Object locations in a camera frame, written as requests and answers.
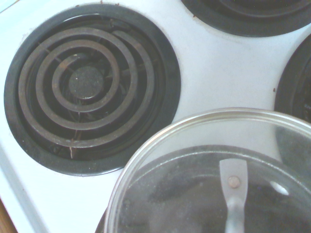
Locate round glass pot lid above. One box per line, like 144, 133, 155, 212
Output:
106, 107, 311, 233

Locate grey metal pot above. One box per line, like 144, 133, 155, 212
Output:
126, 145, 311, 233

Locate white electric stove top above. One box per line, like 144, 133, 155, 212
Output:
0, 0, 311, 233

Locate coil burner with black ring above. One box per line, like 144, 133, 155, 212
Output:
274, 33, 311, 125
3, 3, 182, 177
181, 0, 311, 38

